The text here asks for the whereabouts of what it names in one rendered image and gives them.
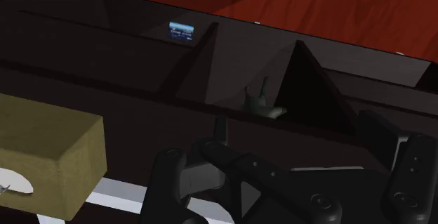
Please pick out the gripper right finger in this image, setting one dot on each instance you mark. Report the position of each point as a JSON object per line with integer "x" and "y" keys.
{"x": 415, "y": 175}

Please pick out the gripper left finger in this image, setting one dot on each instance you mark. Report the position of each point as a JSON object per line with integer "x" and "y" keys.
{"x": 260, "y": 168}

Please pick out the grey hand-shaped figure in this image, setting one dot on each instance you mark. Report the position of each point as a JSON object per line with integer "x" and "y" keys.
{"x": 261, "y": 105}

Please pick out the blue card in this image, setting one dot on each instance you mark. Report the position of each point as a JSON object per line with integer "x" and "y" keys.
{"x": 181, "y": 31}

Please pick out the black table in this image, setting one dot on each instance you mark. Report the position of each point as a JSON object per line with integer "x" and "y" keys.
{"x": 102, "y": 79}

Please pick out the olive tissue box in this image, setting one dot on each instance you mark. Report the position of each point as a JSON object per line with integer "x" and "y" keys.
{"x": 51, "y": 137}

